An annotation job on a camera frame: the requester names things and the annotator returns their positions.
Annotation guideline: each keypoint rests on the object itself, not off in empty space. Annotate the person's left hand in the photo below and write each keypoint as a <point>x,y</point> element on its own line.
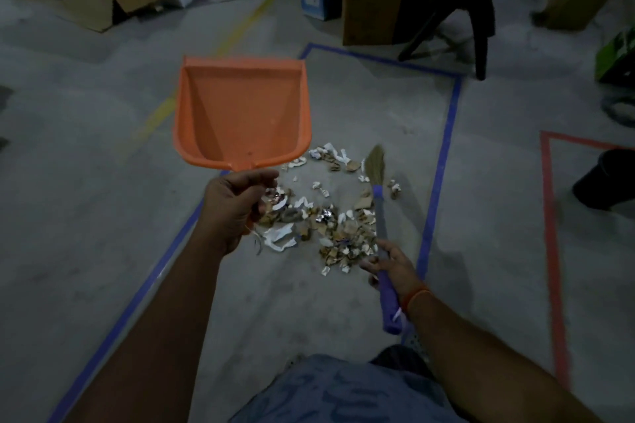
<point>228,214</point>

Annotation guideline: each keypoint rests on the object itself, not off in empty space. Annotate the person's right hand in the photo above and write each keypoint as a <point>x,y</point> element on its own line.
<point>399,276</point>

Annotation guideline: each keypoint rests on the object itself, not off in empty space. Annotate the pile of paper scraps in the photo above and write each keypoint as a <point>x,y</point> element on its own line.
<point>347,234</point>

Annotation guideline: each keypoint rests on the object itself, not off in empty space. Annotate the orange plastic dustpan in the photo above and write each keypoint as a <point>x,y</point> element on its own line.
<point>238,110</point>

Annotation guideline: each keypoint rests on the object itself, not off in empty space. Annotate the black bucket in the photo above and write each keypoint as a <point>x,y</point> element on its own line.
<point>607,180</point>

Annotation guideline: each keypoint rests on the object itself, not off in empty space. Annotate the person's left forearm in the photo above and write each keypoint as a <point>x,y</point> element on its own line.
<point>149,348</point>

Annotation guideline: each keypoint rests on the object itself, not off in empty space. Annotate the person's right forearm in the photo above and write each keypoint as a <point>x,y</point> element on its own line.
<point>486,368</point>

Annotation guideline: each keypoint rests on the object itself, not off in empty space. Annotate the orange wrist band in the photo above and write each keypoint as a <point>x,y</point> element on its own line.
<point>416,296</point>

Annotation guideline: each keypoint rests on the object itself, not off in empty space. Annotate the black patterned trousers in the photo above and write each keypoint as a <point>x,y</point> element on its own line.
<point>402,360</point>

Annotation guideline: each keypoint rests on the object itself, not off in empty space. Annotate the blue patterned shirt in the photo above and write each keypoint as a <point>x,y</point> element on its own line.
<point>337,393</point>

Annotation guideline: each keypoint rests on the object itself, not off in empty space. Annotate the black plastic table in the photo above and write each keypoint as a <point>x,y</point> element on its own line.
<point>483,16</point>

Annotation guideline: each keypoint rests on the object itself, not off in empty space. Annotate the green and black crate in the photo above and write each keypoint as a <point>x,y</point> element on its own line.
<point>617,58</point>

